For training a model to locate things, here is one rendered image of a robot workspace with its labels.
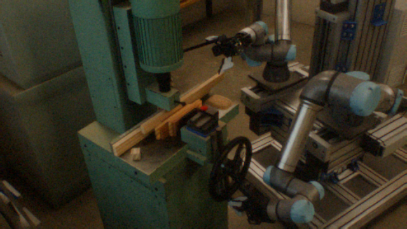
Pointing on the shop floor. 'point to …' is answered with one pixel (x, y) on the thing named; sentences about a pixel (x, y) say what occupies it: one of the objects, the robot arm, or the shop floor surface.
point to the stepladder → (21, 220)
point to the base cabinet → (154, 200)
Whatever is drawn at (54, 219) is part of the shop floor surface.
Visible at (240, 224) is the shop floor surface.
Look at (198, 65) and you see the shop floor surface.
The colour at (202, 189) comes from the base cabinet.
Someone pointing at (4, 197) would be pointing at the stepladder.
